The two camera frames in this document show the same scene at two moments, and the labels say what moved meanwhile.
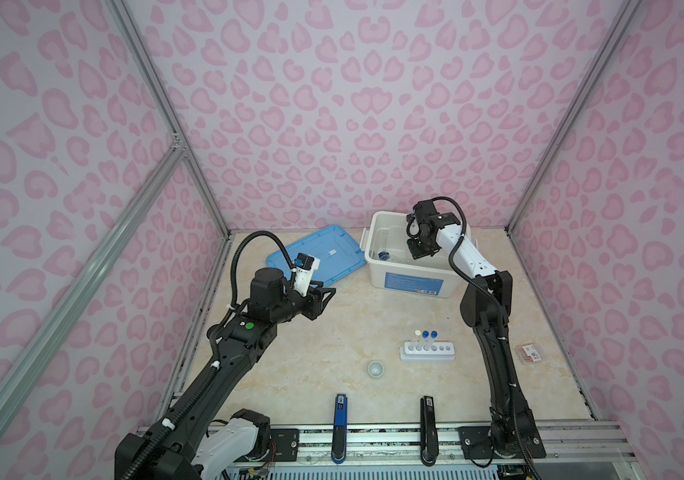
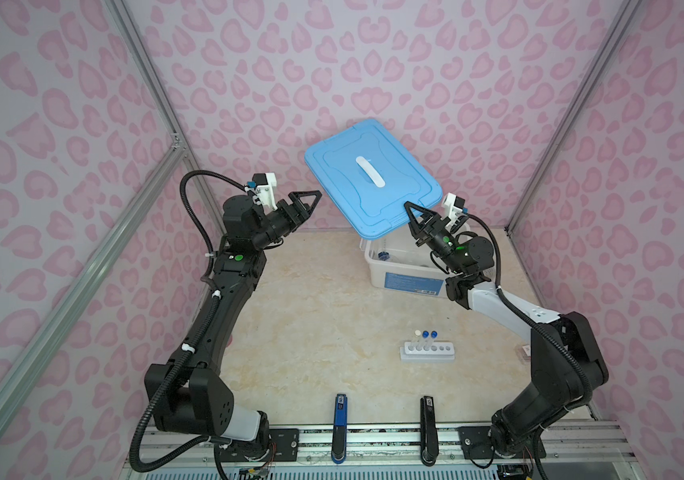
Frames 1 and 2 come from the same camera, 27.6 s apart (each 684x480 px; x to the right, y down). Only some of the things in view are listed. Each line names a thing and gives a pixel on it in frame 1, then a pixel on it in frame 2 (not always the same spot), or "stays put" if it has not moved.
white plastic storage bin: x=390 y=267 stays put
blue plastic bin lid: x=337 y=252 → x=370 y=175
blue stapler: x=339 y=429 stays put
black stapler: x=429 y=442 stays put
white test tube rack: x=427 y=352 stays put
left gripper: x=314 y=305 → x=293 y=224
